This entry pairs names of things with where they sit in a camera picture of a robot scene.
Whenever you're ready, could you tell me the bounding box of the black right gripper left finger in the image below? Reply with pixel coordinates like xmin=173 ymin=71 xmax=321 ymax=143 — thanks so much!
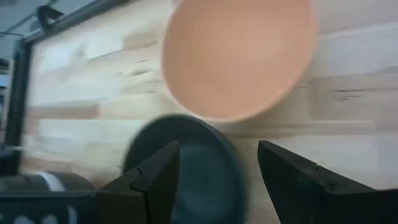
xmin=96 ymin=140 xmax=181 ymax=224

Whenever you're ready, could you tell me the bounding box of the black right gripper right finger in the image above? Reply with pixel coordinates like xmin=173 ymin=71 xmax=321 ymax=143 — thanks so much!
xmin=257 ymin=139 xmax=398 ymax=224

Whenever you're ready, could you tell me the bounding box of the dark grey bowl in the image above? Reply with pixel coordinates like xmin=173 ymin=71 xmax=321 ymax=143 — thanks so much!
xmin=0 ymin=174 xmax=40 ymax=192
xmin=60 ymin=171 xmax=95 ymax=191
xmin=121 ymin=113 xmax=249 ymax=224

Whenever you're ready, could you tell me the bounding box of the peach bowl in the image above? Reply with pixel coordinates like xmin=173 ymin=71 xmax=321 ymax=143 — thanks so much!
xmin=160 ymin=0 xmax=320 ymax=123

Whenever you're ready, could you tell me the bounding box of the black cable clip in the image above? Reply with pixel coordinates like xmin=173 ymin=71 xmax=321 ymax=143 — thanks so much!
xmin=36 ymin=5 xmax=65 ymax=30

